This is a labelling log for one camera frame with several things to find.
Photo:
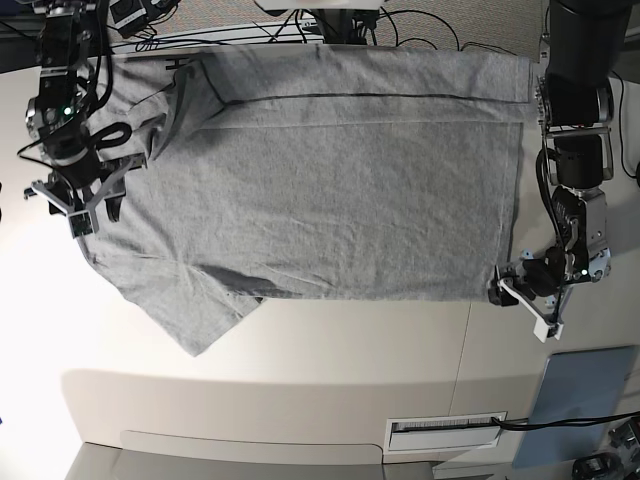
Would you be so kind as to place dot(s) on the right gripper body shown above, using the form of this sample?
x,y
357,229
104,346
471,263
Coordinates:
x,y
79,186

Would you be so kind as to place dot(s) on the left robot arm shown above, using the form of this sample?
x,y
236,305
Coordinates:
x,y
576,106

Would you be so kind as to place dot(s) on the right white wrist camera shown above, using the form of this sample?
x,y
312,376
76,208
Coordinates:
x,y
83,223

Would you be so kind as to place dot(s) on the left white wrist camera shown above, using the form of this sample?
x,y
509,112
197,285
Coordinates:
x,y
544,330

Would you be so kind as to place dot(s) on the black device on floor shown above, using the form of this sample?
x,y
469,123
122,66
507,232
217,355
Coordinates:
x,y
604,465

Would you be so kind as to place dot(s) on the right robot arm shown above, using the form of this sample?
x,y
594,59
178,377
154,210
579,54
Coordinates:
x,y
76,81

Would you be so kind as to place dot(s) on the blue-grey board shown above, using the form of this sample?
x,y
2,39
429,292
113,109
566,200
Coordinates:
x,y
576,384

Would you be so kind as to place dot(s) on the white cable grommet slot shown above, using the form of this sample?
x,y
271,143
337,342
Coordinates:
x,y
442,434

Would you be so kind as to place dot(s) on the grey T-shirt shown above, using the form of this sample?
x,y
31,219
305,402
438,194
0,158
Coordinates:
x,y
311,173

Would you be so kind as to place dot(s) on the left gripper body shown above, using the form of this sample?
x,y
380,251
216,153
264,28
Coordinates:
x,y
531,277

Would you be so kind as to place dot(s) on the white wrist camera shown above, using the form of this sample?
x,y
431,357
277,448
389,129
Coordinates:
x,y
544,330
83,223

